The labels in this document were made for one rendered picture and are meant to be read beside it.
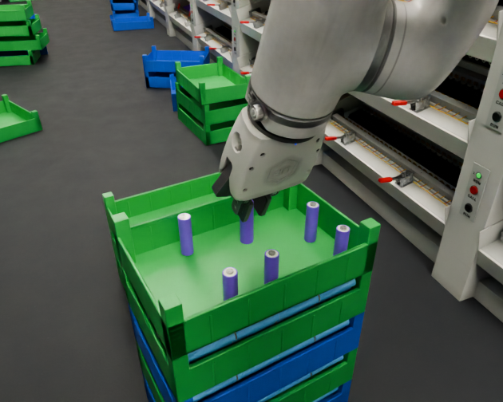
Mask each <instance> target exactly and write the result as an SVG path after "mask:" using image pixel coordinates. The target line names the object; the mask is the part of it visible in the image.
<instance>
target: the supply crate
mask: <svg viewBox="0 0 503 402"><path fill-rule="evenodd" d="M271 198H272V200H271V202H270V205H269V207H268V209H267V212H266V214H265V215H263V216H260V215H258V214H257V212H256V210H255V208H254V240H253V242H252V243H251V244H243V243H242V242H241V241H240V217H239V216H238V215H236V214H235V213H234V211H233V210H232V200H233V198H232V197H231V196H230V195H229V196H228V197H223V198H219V199H215V200H212V201H209V202H206V203H202V204H199V205H196V206H193V207H189V208H185V209H183V210H180V211H175V212H173V213H169V214H166V215H162V216H159V217H156V218H154V219H149V220H146V221H143V222H140V223H135V224H133V225H130V223H129V218H128V216H127V215H126V213H124V212H122V213H119V214H116V215H111V221H112V225H113V233H114V237H115V241H116V245H117V253H118V257H119V261H120V263H121V265H122V267H123V269H124V271H125V273H126V275H127V276H128V278H129V281H130V282H131V284H132V286H133V288H134V290H135V291H136V293H137V296H138V297H139V299H140V301H141V304H142V305H143V307H144V308H145V311H146V313H147V314H148V316H149V319H150V321H151V322H152V324H153V326H154V328H155V330H156V332H157V334H158V336H159V338H160V339H161V341H162V343H163V345H164V347H165V349H166V351H167V353H168V355H169V356H170V358H171V360H172V361H174V360H175V359H177V358H180V357H182V356H184V355H187V354H189V353H191V352H193V351H196V350H197V349H200V348H203V347H204V346H206V345H209V344H211V343H213V342H215V341H218V340H220V339H222V338H224V337H227V336H229V335H231V334H233V333H236V332H238V331H240V330H241V329H245V328H247V327H248V326H250V325H254V324H255V323H257V322H259V321H262V320H264V319H266V318H268V317H271V316H273V315H275V314H277V313H280V312H282V311H284V310H286V309H289V308H291V307H293V306H295V305H298V304H299V303H302V302H304V301H306V300H308V299H311V298H313V297H315V296H318V295H320V294H322V293H324V292H327V291H328V290H331V289H333V288H335V287H337V286H340V285H342V284H344V283H346V282H349V281H351V280H353V279H355V278H357V277H360V276H362V275H364V274H367V273H369V272H371V271H372V270H373V265H374V258H375V253H376V249H377V245H378V237H379V232H380V227H381V224H380V223H378V222H376V221H375V220H374V219H372V218H369V219H365V220H363V221H361V222H360V225H358V224H356V223H355V222H353V221H352V220H351V219H349V218H348V217H346V216H345V215H344V214H343V213H341V212H340V211H338V210H337V209H336V208H334V207H333V206H331V205H330V204H329V203H328V202H327V201H325V200H324V199H322V198H321V197H320V196H318V195H316V194H315V193H314V192H313V191H312V190H310V189H309V188H308V187H306V186H305V185H303V184H302V183H300V184H298V185H295V186H293V187H289V188H286V189H283V190H281V191H279V194H277V195H275V196H272V197H271ZM311 201H313V202H317V203H318V204H319V217H318V226H317V235H316V240H315V242H306V241H305V240H304V231H305V220H306V209H307V203H308V202H311ZM182 213H188V214H190V215H191V222H192V240H193V249H194V252H193V254H191V255H189V256H184V255H182V253H181V248H180V235H179V227H178V219H177V216H178V215H180V214H182ZM338 225H347V226H348V227H349V228H350V235H349V241H348V247H347V250H346V251H343V252H342V253H339V254H336V255H334V256H333V252H334V245H335V233H336V227H337V226H338ZM270 249H273V250H277V251H278V252H279V278H278V279H276V280H274V281H271V282H269V283H266V284H264V253H265V251H266V250H270ZM227 267H233V268H236V269H237V271H238V295H237V296H235V297H233V298H229V299H228V300H225V301H224V296H223V279H222V271H223V269H225V268H227Z"/></svg>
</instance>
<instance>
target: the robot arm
mask: <svg viewBox="0 0 503 402"><path fill-rule="evenodd" d="M498 2H499V0H413V1H411V2H401V1H398V0H271V4H270V7H269V10H268V13H267V19H266V22H265V25H264V28H263V33H262V37H261V39H260V43H259V48H258V51H257V54H256V57H255V63H254V65H253V69H252V72H251V77H250V80H249V83H248V89H247V92H246V95H245V99H246V100H247V102H248V106H246V107H244V108H243V109H242V111H241V112H240V114H239V115H238V117H237V119H236V122H235V123H234V125H233V127H232V130H231V132H230V134H229V136H228V139H227V142H226V144H225V147H224V151H223V154H222V156H221V160H220V169H219V172H220V174H221V175H220V176H219V178H218V179H217V180H216V182H215V183H214V184H213V185H212V190H213V191H214V193H215V195H216V197H228V196H229V195H230V196H231V197H232V198H233V200H232V210H233V211H234V213H235V214H236V215H238V216H239V217H240V219H241V221H242V222H246V221H247V220H248V218H249V215H250V214H251V211H252V208H253V205H254V208H255V210H256V212H257V214H258V215H260V216H263V215H265V214H266V212H267V209H268V207H269V205H270V202H271V200H272V198H271V197H272V196H275V195H277V194H279V191H281V190H283V189H286V188H289V187H293V186H295V185H298V184H300V183H302V182H303V181H305V180H306V179H307V177H308V176H309V174H310V172H311V169H312V168H313V166H314V164H315V161H316V159H317V157H318V154H319V151H320V148H321V146H322V143H323V138H324V135H325V131H326V126H327V122H328V120H329V119H330V117H331V114H332V113H333V111H334V109H335V106H336V105H337V103H338V101H339V98H340V97H341V96H342V95H343V94H344V93H348V92H352V91H356V92H362V93H368V94H371V95H375V96H379V97H385V98H389V99H393V100H399V101H414V100H418V99H421V98H423V97H426V96H427V95H429V94H430V93H431V92H433V91H434V90H435V89H436V88H437V87H438V86H439V85H440V84H441V83H442V82H443V81H444V80H445V79H446V78H447V77H448V76H449V74H450V73H451V72H452V71H453V69H454V68H455V67H456V65H457V64H458V63H459V61H460V60H461V59H462V58H463V57H464V56H465V54H466V53H467V51H468V50H469V48H470V47H471V46H472V44H473V43H474V42H475V41H476V39H477V38H478V36H479V35H480V33H481V32H482V30H483V29H484V28H485V26H486V24H487V23H488V21H489V20H490V18H491V16H492V14H493V12H494V11H495V9H496V7H497V4H498ZM252 200H253V201H254V203H253V202H252Z"/></svg>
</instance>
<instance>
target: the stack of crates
mask: <svg viewBox="0 0 503 402"><path fill-rule="evenodd" d="M220 175H221V174H220V173H219V172H217V173H214V174H211V175H206V176H202V177H199V178H196V179H191V180H188V181H184V182H182V183H176V184H173V185H170V186H167V187H162V188H158V189H156V190H152V191H147V192H144V193H141V194H138V195H133V196H129V197H126V198H123V199H118V200H114V196H113V193H112V192H107V193H104V194H102V197H103V200H104V205H105V212H106V216H107V220H108V224H109V231H110V235H111V239H112V244H113V250H114V254H115V258H116V263H117V269H118V274H119V278H120V280H121V283H122V285H123V287H124V288H125V284H124V281H123V277H122V272H121V264H120V261H119V257H118V253H117V245H116V241H115V237H114V233H113V225H112V221H111V215H116V214H119V213H122V212H124V213H126V215H127V216H128V218H129V223H130V225H133V224H135V223H140V222H143V221H146V220H149V219H154V218H156V217H159V216H162V215H166V214H169V213H173V212H175V211H180V210H183V209H185V208H189V207H193V206H196V205H199V204H202V203H206V202H209V201H212V200H215V199H219V198H223V197H216V195H215V193H214V191H213V190H212V185H213V184H214V183H215V182H216V180H217V179H218V178H219V176H220Z"/></svg>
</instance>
